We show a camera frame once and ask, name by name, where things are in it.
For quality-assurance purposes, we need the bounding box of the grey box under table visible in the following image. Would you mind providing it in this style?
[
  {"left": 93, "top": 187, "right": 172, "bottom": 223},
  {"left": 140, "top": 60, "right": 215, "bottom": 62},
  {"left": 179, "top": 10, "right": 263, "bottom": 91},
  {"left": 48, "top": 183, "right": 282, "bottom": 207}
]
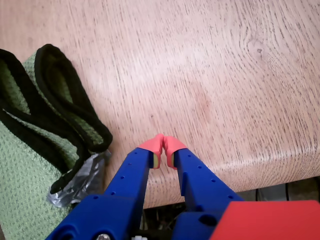
[{"left": 257, "top": 183, "right": 290, "bottom": 201}]

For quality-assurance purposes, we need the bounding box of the crumpled grey tape piece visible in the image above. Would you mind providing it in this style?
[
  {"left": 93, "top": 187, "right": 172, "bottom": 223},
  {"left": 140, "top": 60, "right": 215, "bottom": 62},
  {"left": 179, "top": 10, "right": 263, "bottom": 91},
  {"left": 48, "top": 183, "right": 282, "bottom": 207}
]
[{"left": 46, "top": 149, "right": 112, "bottom": 209}]

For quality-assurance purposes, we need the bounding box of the green cloth with black trim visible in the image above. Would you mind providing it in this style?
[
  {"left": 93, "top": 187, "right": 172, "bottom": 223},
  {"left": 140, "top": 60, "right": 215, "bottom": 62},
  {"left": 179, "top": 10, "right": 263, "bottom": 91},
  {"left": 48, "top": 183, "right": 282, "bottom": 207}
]
[{"left": 0, "top": 43, "right": 114, "bottom": 240}]

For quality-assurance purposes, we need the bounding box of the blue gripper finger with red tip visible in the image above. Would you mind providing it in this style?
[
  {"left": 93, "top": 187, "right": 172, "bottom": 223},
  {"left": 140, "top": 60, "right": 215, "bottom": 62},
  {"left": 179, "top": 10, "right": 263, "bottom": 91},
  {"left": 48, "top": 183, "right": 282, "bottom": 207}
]
[
  {"left": 103, "top": 133, "right": 165, "bottom": 201},
  {"left": 162, "top": 135, "right": 245, "bottom": 213}
]

